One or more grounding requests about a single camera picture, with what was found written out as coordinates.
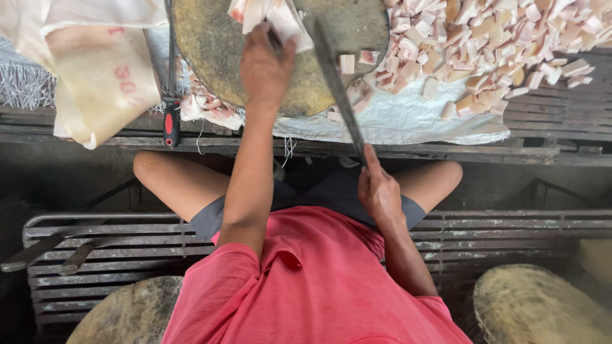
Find person's left leg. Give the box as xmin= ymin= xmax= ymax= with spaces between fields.
xmin=132 ymin=150 xmax=231 ymax=223

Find person's left hand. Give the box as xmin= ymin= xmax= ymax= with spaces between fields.
xmin=238 ymin=21 xmax=298 ymax=113

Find long dark cleaver knife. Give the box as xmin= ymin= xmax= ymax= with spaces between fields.
xmin=313 ymin=18 xmax=370 ymax=169

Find round wooden chopping block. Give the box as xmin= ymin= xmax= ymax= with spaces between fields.
xmin=171 ymin=0 xmax=391 ymax=118

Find frayed white woven sack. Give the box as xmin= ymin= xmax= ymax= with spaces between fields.
xmin=0 ymin=36 xmax=59 ymax=110

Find red-black handled sharpening steel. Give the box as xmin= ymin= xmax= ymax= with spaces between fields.
xmin=161 ymin=0 xmax=183 ymax=149

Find white woven sack sheet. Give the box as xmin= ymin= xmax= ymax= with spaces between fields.
xmin=272 ymin=74 xmax=511 ymax=146

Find white plastic bag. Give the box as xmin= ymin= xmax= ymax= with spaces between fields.
xmin=0 ymin=0 xmax=169 ymax=73

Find heap of pork scraps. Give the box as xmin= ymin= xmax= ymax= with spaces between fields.
xmin=176 ymin=56 xmax=245 ymax=132

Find person's right leg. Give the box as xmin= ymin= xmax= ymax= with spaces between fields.
xmin=393 ymin=161 xmax=464 ymax=215

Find metal slatted bench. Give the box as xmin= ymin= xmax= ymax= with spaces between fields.
xmin=23 ymin=209 xmax=612 ymax=331

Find person's dark shorts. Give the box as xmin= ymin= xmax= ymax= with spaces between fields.
xmin=190 ymin=171 xmax=427 ymax=242

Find person's right hand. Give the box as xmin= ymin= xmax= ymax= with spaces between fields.
xmin=357 ymin=143 xmax=405 ymax=228

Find person's leg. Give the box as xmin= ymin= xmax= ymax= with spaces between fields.
xmin=393 ymin=161 xmax=464 ymax=215
xmin=132 ymin=150 xmax=231 ymax=223

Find pile of cut pork pieces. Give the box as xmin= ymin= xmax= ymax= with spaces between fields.
xmin=327 ymin=0 xmax=612 ymax=123

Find worn round wooden block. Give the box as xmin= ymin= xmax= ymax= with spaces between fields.
xmin=472 ymin=264 xmax=612 ymax=344
xmin=66 ymin=276 xmax=185 ymax=344

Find large pale pork skin slab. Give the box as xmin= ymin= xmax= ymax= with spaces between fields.
xmin=45 ymin=25 xmax=163 ymax=150

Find person's red shirt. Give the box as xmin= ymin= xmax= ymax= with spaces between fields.
xmin=161 ymin=205 xmax=474 ymax=344

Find wooden slat work table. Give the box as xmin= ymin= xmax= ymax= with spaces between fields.
xmin=0 ymin=47 xmax=612 ymax=168

